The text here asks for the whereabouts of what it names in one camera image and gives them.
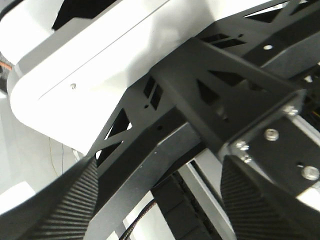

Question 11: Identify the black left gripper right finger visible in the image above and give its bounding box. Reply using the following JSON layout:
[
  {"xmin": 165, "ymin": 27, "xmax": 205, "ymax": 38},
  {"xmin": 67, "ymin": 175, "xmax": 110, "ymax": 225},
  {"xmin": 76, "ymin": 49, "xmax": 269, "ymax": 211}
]
[{"xmin": 220, "ymin": 155, "xmax": 320, "ymax": 240}]

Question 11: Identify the black metal robot frame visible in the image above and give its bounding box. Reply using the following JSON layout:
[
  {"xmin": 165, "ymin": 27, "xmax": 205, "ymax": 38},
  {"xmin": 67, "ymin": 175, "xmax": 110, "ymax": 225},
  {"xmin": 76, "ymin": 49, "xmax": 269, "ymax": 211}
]
[{"xmin": 85, "ymin": 0, "xmax": 320, "ymax": 240}]

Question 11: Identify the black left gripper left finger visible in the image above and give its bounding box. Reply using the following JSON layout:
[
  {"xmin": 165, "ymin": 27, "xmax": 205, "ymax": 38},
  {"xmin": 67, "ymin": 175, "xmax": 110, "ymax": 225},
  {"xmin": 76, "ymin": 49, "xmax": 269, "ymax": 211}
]
[{"xmin": 0, "ymin": 157, "xmax": 99, "ymax": 240}]

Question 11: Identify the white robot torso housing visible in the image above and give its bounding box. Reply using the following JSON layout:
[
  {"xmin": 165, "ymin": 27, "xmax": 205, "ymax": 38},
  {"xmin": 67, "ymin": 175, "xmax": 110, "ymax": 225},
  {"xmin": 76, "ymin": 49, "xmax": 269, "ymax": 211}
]
[{"xmin": 0, "ymin": 0, "xmax": 276, "ymax": 155}]

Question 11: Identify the black cable chain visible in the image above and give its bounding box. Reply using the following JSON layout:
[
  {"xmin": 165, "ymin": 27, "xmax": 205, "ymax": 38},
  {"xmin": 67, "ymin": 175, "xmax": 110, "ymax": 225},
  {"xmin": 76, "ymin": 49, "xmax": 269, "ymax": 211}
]
[{"xmin": 151, "ymin": 172, "xmax": 236, "ymax": 240}]

